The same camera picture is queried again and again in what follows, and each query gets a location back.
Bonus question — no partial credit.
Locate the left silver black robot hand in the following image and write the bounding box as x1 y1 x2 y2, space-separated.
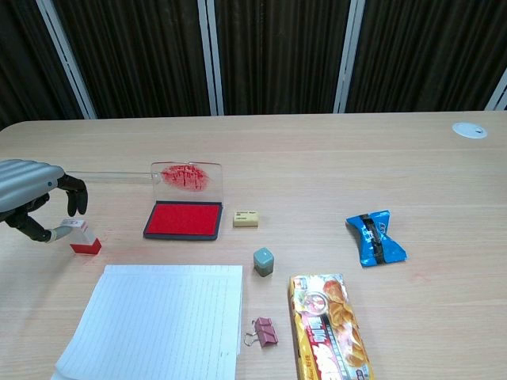
0 159 89 243

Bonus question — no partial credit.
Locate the red white stamp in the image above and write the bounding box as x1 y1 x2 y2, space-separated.
59 218 103 257

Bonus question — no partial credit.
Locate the clear plastic ruler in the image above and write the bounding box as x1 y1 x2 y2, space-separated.
65 169 159 186

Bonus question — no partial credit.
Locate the red ink pad case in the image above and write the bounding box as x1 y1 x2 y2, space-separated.
143 160 225 241

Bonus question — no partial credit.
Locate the white lined paper pad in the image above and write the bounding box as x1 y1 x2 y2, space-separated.
50 264 244 380

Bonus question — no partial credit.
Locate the pale yellow eraser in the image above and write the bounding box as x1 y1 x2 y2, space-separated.
232 210 261 229

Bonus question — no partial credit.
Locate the small grey-green cube box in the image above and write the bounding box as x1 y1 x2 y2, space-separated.
253 247 275 278

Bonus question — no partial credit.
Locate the pink binder clip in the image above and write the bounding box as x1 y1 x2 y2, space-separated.
242 316 280 349

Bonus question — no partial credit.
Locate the black pleated curtain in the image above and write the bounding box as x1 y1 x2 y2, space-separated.
0 0 507 131

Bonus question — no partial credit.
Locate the yellow potato chip box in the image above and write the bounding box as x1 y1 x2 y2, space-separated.
288 272 375 380

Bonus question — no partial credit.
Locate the blue snack packet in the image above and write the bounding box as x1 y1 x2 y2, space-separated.
345 210 409 268

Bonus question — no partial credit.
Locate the white partition frame post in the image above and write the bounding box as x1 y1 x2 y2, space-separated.
485 69 507 112
197 0 225 116
334 0 365 115
35 0 98 120

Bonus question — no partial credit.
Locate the white round cable grommet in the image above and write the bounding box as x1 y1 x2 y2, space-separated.
452 122 488 139

